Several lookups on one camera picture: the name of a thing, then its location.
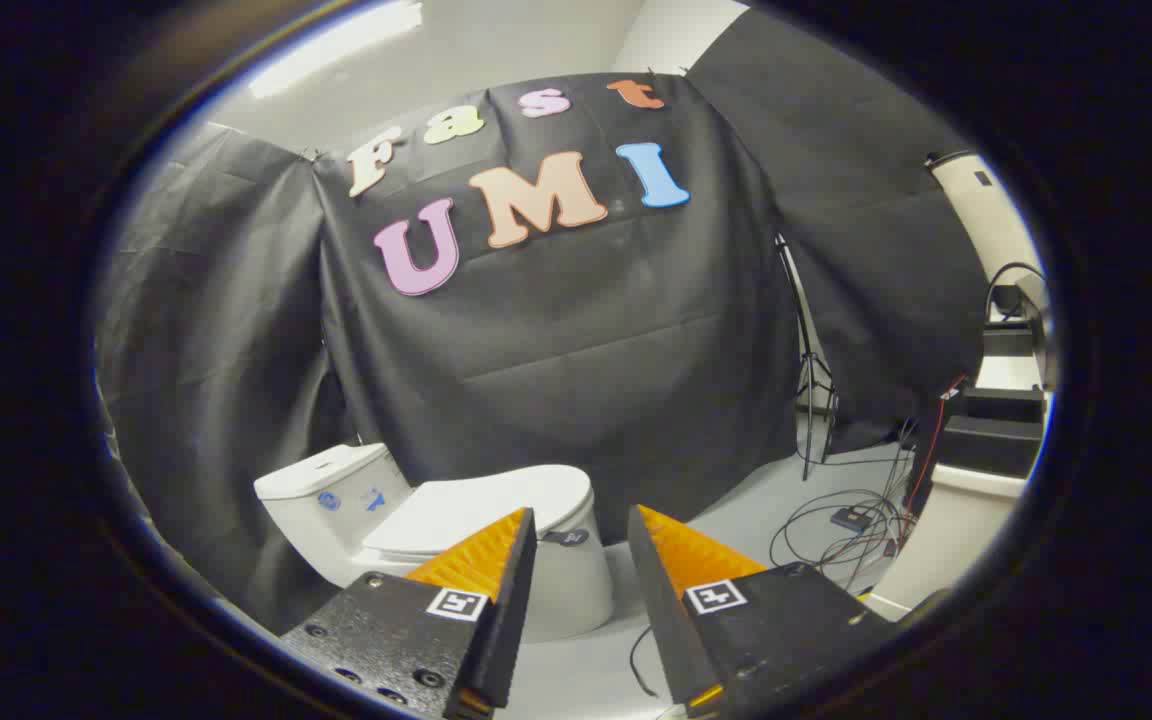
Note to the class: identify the white toilet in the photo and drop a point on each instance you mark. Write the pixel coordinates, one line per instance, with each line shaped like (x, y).
(336, 505)

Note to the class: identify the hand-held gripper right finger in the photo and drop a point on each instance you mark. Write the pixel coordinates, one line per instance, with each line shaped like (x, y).
(658, 600)

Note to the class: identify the black backdrop cloth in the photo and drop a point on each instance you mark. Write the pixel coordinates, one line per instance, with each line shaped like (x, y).
(586, 350)

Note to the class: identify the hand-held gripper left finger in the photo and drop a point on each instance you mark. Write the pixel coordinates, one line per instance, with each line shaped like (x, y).
(511, 600)

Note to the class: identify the black flat box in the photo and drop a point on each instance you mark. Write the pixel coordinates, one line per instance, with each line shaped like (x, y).
(1004, 403)

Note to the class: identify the black light stand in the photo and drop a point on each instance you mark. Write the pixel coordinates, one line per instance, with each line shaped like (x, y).
(808, 345)

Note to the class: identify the small black adapter box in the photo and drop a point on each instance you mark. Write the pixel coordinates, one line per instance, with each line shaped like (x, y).
(851, 518)

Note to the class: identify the large black box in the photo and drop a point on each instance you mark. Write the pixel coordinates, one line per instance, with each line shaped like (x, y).
(991, 447)

